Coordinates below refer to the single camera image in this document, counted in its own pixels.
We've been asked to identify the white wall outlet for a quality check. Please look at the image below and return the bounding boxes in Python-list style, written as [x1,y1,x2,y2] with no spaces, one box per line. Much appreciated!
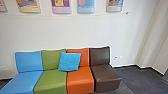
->
[0,65,8,71]
[113,54,123,61]

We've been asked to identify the blue square cushion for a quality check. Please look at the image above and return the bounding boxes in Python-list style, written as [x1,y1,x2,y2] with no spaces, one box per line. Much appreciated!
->
[57,51,82,73]

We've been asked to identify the yellow wall poster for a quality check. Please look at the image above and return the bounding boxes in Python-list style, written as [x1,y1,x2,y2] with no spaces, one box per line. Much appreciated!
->
[15,0,42,14]

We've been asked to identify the green sofa seat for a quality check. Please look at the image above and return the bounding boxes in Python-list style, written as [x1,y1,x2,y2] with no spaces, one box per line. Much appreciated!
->
[33,49,69,94]

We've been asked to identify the blue sofa seat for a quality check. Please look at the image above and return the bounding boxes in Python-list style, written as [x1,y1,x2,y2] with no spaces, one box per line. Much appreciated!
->
[0,50,44,94]

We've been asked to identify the orange blue wall poster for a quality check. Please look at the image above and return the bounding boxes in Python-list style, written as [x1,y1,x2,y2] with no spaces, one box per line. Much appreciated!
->
[0,0,8,13]

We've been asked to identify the purple wall poster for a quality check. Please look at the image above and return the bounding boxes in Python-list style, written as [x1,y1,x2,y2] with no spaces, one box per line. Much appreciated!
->
[50,0,72,15]

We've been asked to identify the pink dark wall poster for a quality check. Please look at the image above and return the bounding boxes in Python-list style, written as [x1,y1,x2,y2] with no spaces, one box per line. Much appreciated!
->
[106,0,125,13]

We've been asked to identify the light blue wall poster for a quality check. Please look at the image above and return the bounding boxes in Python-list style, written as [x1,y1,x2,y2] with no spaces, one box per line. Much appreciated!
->
[77,0,96,15]

